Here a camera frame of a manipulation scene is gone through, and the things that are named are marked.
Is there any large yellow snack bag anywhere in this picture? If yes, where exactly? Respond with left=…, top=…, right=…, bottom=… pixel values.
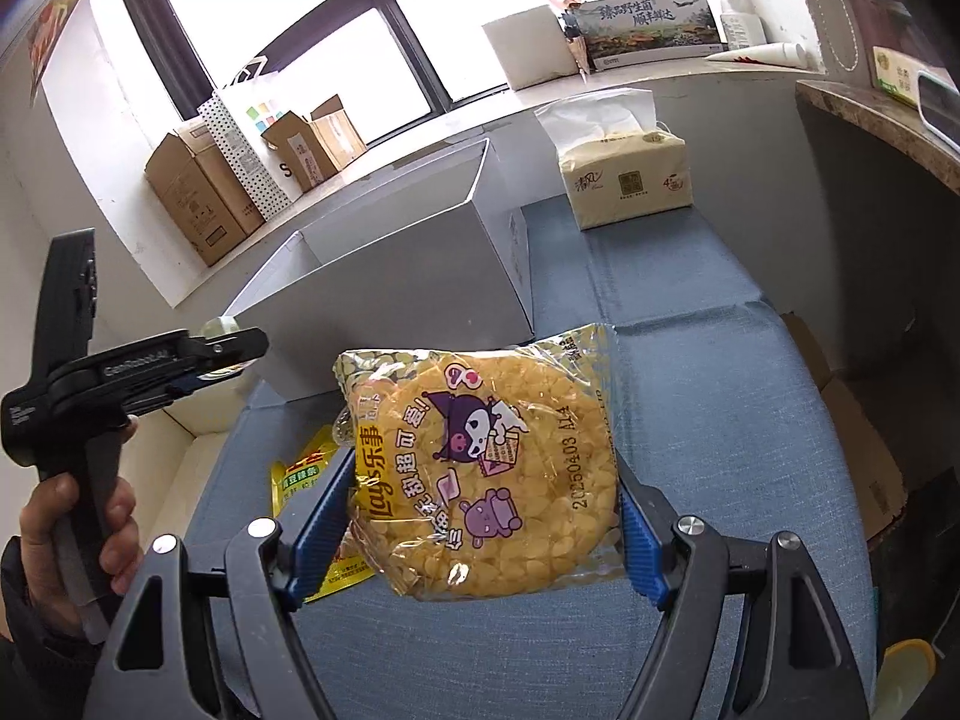
left=270, top=424, right=374, bottom=608

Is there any round plastic snack cup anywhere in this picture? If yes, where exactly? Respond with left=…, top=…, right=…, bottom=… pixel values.
left=199, top=316, right=249, bottom=382

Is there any white cardboard storage box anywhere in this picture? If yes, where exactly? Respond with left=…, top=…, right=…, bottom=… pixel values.
left=224, top=140, right=532, bottom=400

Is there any person left hand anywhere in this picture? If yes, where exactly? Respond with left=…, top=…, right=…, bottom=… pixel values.
left=20, top=473, right=143, bottom=637

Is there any blue fabric cushion mat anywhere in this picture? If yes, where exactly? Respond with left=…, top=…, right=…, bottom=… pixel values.
left=187, top=193, right=879, bottom=720

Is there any tall brown cardboard box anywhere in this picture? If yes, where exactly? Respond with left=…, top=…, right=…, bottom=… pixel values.
left=145, top=117, right=263, bottom=266

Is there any yellow tissue pack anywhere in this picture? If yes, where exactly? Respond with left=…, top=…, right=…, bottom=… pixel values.
left=535, top=86, right=693, bottom=231

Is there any white dotted paper bag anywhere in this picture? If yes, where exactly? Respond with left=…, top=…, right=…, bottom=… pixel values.
left=199, top=55, right=302, bottom=221

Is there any open brown cardboard box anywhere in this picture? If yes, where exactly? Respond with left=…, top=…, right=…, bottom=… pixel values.
left=262, top=94, right=366, bottom=192

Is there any wooden side shelf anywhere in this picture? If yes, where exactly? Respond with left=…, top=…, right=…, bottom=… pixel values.
left=796, top=80, right=960, bottom=195

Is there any white foam block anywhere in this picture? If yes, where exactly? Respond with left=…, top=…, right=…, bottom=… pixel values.
left=482, top=5, right=578, bottom=91

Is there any long printed gift box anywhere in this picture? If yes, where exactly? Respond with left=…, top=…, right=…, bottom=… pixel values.
left=571, top=0, right=726, bottom=71

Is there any white bottle on sill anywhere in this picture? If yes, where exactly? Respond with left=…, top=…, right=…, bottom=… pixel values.
left=721, top=0, right=766, bottom=50

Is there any green white small box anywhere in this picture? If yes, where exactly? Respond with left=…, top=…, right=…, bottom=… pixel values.
left=872, top=46, right=929, bottom=107

